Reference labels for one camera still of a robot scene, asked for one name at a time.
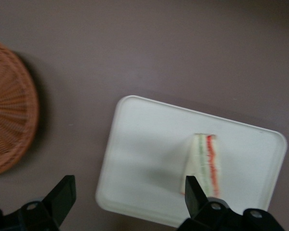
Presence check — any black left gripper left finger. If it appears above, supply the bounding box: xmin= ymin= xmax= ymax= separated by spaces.
xmin=0 ymin=175 xmax=77 ymax=231

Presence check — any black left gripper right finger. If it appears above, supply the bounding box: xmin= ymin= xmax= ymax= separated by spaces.
xmin=179 ymin=175 xmax=288 ymax=231

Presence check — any triangular sandwich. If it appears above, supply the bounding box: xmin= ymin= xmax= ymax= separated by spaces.
xmin=179 ymin=133 xmax=223 ymax=199

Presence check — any cream plastic tray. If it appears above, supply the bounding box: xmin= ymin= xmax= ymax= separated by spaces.
xmin=95 ymin=95 xmax=289 ymax=228

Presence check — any brown wicker basket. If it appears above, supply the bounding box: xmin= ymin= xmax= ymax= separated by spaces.
xmin=0 ymin=38 xmax=40 ymax=179

